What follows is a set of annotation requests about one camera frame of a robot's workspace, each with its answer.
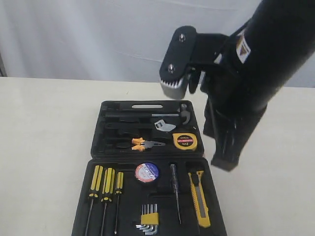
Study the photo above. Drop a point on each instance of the white backdrop cloth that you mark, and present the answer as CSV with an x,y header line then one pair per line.
x,y
110,40

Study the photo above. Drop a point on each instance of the black electrical tape roll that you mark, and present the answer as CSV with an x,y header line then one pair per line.
x,y
147,172

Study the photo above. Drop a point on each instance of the claw hammer black handle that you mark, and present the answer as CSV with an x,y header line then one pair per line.
x,y
183,113

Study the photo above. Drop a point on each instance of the adjustable wrench black handle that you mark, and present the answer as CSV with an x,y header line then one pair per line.
x,y
124,127

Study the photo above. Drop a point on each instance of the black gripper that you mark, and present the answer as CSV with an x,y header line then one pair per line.
x,y
254,67

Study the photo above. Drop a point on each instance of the yellow measuring tape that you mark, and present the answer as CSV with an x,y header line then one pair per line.
x,y
185,141

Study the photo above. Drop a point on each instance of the orange black pliers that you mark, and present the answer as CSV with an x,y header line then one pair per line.
x,y
138,144

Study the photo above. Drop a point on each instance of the yellow black utility knife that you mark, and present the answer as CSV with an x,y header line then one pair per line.
x,y
198,197

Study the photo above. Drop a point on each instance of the small yellow black screwdriver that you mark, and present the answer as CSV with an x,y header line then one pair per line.
x,y
118,192

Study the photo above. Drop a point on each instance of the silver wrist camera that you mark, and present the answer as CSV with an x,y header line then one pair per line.
x,y
188,54

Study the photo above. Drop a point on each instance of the voltage tester screwdriver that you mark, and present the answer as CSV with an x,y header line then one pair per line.
x,y
175,185

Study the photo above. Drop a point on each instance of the middle yellow black screwdriver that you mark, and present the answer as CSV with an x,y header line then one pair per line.
x,y
107,194

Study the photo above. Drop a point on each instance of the black plastic tool case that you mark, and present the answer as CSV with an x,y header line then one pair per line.
x,y
135,193

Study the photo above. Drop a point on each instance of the hex key set yellow holder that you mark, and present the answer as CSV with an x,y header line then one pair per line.
x,y
149,220

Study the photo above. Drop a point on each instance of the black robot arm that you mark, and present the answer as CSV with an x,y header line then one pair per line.
x,y
279,12

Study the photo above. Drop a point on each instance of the large yellow black screwdriver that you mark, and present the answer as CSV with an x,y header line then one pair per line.
x,y
93,192

